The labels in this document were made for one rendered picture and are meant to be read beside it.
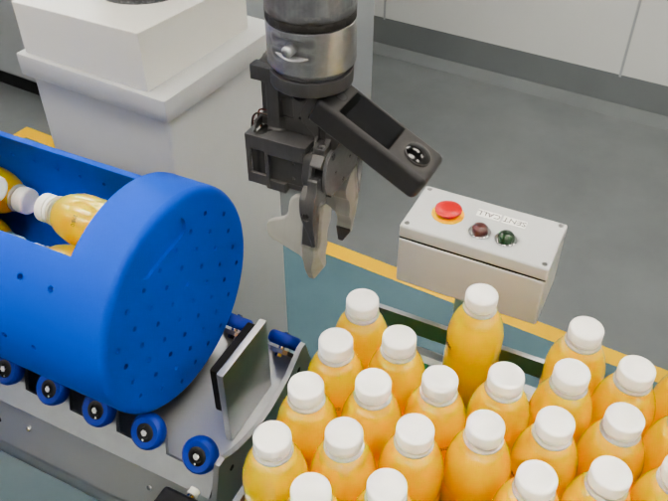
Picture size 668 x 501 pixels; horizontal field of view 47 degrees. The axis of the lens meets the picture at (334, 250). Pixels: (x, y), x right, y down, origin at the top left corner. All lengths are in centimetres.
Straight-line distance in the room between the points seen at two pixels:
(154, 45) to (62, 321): 52
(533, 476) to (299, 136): 39
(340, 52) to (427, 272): 48
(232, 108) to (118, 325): 63
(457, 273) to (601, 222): 194
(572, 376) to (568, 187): 224
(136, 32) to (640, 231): 214
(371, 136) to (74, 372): 43
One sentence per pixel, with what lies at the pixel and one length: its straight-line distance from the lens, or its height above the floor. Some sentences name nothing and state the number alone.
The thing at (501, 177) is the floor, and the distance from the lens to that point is 306.
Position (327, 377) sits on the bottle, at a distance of 87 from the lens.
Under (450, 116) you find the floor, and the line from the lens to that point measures 341.
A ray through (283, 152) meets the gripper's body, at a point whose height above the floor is 136.
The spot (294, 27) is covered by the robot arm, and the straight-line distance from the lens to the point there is 61.
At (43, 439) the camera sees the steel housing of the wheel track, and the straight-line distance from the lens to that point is 112.
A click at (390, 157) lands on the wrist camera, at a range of 64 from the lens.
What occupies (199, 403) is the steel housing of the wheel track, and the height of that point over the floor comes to 93.
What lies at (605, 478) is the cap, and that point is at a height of 110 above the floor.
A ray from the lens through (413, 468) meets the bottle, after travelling 80.
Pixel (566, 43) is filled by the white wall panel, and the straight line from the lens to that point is 361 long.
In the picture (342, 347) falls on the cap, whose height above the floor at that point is 110.
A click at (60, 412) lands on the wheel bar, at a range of 107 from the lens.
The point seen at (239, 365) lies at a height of 104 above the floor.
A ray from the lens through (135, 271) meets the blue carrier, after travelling 82.
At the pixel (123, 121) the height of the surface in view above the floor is 108.
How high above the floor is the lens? 173
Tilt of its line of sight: 41 degrees down
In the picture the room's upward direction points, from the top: straight up
